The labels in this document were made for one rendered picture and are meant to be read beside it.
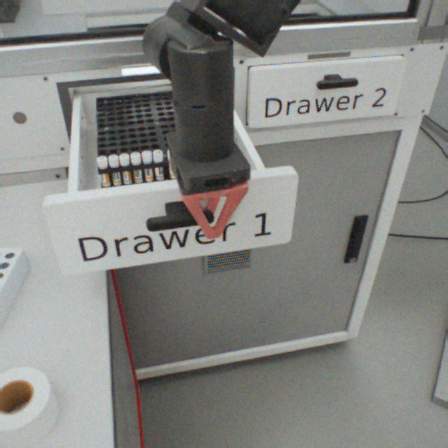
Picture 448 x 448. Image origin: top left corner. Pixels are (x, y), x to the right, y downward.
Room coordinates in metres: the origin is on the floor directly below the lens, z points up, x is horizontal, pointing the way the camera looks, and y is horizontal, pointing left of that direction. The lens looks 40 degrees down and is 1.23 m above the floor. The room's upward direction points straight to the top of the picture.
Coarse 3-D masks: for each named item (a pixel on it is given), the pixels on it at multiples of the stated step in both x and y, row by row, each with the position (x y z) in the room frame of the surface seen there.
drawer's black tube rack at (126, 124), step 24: (120, 96) 0.73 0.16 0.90; (144, 96) 0.73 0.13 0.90; (168, 96) 0.73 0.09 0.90; (96, 120) 0.64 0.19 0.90; (120, 120) 0.71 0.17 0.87; (144, 120) 0.64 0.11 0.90; (168, 120) 0.64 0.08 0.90; (120, 144) 0.58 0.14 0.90; (144, 144) 0.57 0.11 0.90; (168, 168) 0.55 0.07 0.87
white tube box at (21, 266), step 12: (0, 252) 0.46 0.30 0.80; (12, 252) 0.46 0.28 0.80; (0, 264) 0.44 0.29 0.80; (12, 264) 0.44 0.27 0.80; (24, 264) 0.46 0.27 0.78; (0, 276) 0.42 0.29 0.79; (12, 276) 0.42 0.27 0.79; (24, 276) 0.45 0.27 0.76; (0, 288) 0.40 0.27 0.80; (12, 288) 0.41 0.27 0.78; (0, 300) 0.38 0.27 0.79; (12, 300) 0.41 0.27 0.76; (0, 312) 0.37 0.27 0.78; (0, 324) 0.37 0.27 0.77
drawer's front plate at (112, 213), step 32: (96, 192) 0.42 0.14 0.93; (128, 192) 0.42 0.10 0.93; (160, 192) 0.42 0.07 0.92; (256, 192) 0.45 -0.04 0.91; (288, 192) 0.46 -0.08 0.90; (64, 224) 0.40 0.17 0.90; (96, 224) 0.41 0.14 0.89; (128, 224) 0.42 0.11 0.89; (256, 224) 0.45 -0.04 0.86; (288, 224) 0.46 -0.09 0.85; (64, 256) 0.40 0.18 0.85; (96, 256) 0.41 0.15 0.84; (128, 256) 0.41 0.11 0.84; (160, 256) 0.42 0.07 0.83; (192, 256) 0.43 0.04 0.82
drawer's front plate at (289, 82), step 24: (264, 72) 0.77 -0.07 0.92; (288, 72) 0.78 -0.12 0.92; (312, 72) 0.79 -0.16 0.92; (336, 72) 0.80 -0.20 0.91; (360, 72) 0.81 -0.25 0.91; (384, 72) 0.82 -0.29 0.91; (264, 96) 0.77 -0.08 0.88; (288, 96) 0.78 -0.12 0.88; (312, 96) 0.79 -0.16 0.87; (336, 96) 0.80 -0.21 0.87; (360, 96) 0.81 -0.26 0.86; (264, 120) 0.77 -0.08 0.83; (288, 120) 0.78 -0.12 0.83; (312, 120) 0.79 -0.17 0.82
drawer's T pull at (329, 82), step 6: (324, 78) 0.79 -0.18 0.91; (330, 78) 0.77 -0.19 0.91; (336, 78) 0.77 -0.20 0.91; (342, 78) 0.77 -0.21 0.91; (348, 78) 0.77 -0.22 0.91; (354, 78) 0.77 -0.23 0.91; (318, 84) 0.75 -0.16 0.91; (324, 84) 0.75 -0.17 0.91; (330, 84) 0.76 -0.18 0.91; (336, 84) 0.76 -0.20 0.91; (342, 84) 0.76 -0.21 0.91; (348, 84) 0.76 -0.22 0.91; (354, 84) 0.77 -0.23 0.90
